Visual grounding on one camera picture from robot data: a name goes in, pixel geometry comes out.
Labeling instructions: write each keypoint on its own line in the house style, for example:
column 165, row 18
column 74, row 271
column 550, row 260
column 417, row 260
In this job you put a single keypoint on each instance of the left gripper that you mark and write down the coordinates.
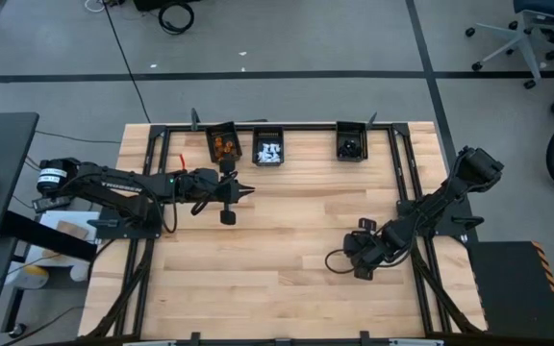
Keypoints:
column 229, row 190

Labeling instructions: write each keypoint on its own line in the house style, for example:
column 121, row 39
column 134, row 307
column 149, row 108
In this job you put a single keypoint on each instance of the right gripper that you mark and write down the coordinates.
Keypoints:
column 366, row 254

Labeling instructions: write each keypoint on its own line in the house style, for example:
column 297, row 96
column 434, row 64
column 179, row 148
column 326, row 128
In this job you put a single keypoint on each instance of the black spider decoration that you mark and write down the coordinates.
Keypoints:
column 352, row 153
column 349, row 144

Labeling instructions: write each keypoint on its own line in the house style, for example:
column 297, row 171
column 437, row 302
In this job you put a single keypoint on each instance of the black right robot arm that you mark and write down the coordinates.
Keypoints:
column 450, row 192

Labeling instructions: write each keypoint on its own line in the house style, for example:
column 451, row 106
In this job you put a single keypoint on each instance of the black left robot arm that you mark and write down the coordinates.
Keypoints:
column 113, row 185

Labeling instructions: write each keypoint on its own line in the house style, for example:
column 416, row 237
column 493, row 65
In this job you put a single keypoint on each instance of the black plastic lattice basket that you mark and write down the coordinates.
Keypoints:
column 342, row 139
column 212, row 132
column 267, row 134

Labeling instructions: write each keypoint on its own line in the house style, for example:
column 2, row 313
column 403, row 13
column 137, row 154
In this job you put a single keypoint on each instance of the white box with cardboard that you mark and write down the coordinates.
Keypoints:
column 56, row 221

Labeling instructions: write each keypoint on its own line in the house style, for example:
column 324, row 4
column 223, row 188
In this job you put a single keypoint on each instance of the black power adapter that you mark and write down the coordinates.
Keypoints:
column 48, row 204

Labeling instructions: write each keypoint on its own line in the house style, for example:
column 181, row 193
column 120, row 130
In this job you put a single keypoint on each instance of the black desk crossbeam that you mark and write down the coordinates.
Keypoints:
column 51, row 238

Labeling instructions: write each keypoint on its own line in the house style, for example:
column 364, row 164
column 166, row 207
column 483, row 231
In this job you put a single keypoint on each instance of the black box on floor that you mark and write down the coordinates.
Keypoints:
column 147, row 4

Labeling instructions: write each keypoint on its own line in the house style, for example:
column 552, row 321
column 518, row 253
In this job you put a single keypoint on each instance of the yellow white bottle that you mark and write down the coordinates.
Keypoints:
column 34, row 276

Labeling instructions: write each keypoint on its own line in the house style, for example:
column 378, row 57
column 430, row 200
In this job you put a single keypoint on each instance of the black desk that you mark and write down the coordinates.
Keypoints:
column 3, row 154

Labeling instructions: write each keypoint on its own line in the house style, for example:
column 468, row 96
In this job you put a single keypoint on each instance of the white blue office chair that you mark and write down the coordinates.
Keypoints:
column 522, row 41

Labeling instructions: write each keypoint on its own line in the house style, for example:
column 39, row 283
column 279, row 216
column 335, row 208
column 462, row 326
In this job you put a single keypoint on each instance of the black caster wheel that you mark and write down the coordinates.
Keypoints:
column 17, row 330

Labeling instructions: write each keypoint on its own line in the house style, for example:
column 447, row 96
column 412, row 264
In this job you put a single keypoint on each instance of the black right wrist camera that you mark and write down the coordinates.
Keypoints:
column 366, row 224

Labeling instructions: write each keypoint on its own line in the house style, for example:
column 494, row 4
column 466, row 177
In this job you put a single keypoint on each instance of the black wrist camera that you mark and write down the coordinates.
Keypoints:
column 227, row 217
column 366, row 224

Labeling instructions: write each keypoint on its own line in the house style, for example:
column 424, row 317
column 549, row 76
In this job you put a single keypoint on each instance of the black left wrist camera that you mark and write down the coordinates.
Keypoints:
column 227, row 217

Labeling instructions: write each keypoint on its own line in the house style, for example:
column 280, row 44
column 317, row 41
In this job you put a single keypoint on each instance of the grey upright frame post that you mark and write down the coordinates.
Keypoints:
column 371, row 120
column 195, row 338
column 364, row 337
column 194, row 117

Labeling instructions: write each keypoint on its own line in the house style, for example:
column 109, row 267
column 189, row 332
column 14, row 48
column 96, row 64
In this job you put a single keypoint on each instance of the black aluminium table frame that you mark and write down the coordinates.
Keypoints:
column 306, row 127

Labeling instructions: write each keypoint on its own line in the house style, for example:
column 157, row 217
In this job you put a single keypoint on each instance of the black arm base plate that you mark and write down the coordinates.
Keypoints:
column 113, row 230
column 455, row 218

